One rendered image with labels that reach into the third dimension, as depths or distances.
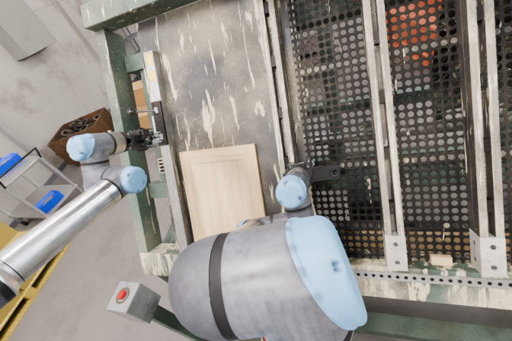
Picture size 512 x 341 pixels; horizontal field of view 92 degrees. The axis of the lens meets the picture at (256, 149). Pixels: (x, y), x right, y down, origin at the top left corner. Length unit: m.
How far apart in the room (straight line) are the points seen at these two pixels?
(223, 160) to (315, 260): 0.85
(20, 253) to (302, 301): 0.56
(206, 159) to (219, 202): 0.20
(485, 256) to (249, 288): 0.89
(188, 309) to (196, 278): 0.03
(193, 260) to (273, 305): 0.10
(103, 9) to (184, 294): 1.25
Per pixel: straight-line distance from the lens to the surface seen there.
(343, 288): 0.27
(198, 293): 0.30
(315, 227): 0.28
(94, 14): 1.42
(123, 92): 1.40
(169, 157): 1.20
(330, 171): 0.81
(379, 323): 1.76
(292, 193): 0.62
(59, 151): 5.02
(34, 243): 0.69
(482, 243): 1.05
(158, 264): 1.44
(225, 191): 1.11
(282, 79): 0.92
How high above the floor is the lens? 1.90
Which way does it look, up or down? 39 degrees down
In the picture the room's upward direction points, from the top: 23 degrees counter-clockwise
